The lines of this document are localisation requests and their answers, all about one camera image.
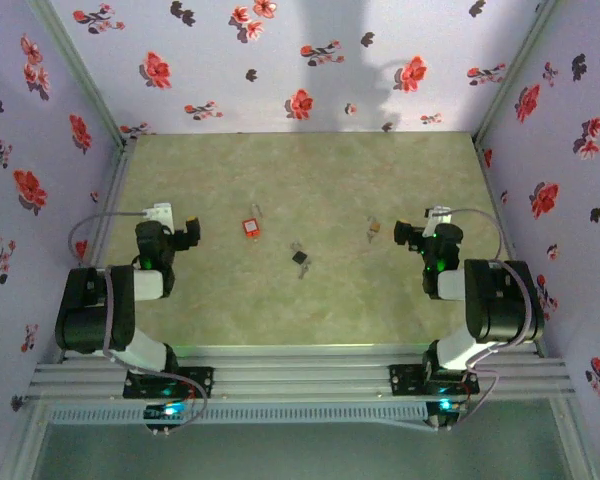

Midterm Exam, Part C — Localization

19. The black controller board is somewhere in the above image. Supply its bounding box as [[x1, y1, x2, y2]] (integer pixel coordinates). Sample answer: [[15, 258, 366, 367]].
[[143, 402, 189, 436], [426, 397, 469, 432]]

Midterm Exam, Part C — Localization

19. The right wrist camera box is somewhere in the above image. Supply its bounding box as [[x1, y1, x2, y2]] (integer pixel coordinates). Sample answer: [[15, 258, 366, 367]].
[[424, 204, 454, 236]]

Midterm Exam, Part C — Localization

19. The grey right arm cable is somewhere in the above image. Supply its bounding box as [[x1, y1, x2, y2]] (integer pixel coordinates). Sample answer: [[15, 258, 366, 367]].
[[447, 207, 539, 431]]

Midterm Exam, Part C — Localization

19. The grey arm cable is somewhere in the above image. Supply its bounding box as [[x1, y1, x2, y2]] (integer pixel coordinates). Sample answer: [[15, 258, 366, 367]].
[[447, 207, 539, 431], [67, 210, 210, 432]]

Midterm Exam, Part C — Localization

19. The aluminium side rail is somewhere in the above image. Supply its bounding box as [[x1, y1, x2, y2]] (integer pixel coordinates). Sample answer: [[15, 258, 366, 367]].
[[472, 133, 549, 359], [58, 135, 137, 362]]

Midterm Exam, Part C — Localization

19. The grey left arm cable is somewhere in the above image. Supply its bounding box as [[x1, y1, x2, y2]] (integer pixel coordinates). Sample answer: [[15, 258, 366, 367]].
[[67, 210, 210, 432]]

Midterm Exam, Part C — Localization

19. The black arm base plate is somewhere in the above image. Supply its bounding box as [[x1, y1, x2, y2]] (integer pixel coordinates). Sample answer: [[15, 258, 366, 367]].
[[123, 366, 215, 400], [388, 363, 481, 399]]

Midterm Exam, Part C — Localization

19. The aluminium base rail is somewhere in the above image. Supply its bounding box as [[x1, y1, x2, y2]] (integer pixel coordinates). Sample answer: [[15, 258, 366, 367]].
[[27, 344, 575, 402]]

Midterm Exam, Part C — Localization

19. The aluminium corner post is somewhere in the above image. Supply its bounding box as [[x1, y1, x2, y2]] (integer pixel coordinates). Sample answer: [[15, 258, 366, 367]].
[[27, 0, 131, 151], [472, 0, 566, 146]]

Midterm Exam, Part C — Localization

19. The grey slotted cable duct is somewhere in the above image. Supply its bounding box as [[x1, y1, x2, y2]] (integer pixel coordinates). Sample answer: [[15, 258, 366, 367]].
[[47, 403, 430, 427]]

